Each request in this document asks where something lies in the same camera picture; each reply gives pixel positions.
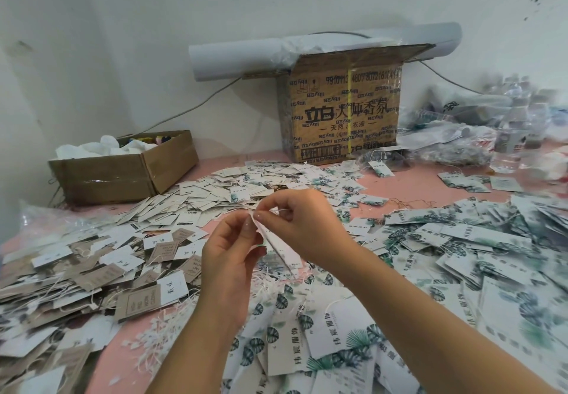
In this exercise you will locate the clear plastic bag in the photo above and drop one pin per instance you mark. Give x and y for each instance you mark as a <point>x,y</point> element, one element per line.
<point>46,222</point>

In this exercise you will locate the small open cardboard box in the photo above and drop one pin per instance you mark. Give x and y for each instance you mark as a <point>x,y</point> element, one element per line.
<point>122,169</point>

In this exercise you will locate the white crumpled material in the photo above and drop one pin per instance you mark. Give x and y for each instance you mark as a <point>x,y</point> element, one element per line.
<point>105,148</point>

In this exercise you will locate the person's right hand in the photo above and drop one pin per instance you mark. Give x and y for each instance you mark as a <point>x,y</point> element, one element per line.
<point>306,225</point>

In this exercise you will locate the person's right forearm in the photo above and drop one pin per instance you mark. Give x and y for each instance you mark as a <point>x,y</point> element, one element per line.
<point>448,327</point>

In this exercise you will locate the large printed cardboard box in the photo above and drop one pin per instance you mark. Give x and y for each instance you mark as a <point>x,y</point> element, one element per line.
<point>342,110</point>

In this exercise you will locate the person's left forearm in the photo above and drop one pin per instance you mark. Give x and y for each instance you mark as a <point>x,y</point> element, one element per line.
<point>191,363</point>

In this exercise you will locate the white roll in plastic wrap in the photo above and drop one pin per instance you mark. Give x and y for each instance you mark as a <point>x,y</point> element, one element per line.
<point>247,56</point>

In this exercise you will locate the person's left hand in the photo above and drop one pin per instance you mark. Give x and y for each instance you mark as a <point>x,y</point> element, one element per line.
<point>229,265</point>

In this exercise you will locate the single white leaf print tag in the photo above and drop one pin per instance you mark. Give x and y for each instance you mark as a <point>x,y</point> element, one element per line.
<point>275,247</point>

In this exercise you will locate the heap of small tags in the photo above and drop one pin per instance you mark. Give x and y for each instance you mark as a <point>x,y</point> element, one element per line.
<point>244,185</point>

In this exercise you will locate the pile of brown white tags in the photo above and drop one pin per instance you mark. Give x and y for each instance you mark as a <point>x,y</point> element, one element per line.
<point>75,292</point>

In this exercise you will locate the heap of clear plastic bags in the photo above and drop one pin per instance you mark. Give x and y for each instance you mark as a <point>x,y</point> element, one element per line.
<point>484,132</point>

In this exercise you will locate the pile of green leaf tags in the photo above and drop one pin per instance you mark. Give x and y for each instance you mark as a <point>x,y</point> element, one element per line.
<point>470,278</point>

